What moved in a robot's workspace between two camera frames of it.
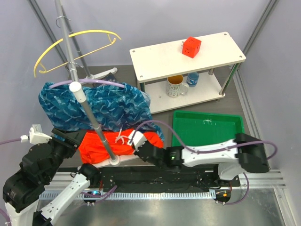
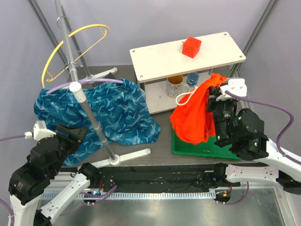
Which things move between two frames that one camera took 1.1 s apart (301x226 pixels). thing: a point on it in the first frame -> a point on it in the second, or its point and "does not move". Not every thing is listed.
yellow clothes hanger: x=50 y=46 -> x=103 y=28
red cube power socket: x=191 y=46 does not move
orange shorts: x=92 y=149 -> x=193 y=119
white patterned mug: x=174 y=86 does not move
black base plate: x=150 y=178 does not move
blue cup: x=192 y=78 does not move
